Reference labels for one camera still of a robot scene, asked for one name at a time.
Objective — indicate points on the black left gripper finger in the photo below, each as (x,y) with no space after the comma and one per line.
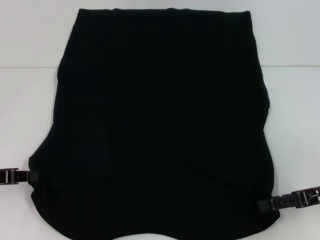
(23,176)

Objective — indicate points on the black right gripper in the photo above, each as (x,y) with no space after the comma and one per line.
(315,196)

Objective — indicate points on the black t-shirt with FREE print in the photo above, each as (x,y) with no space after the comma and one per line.
(155,112)

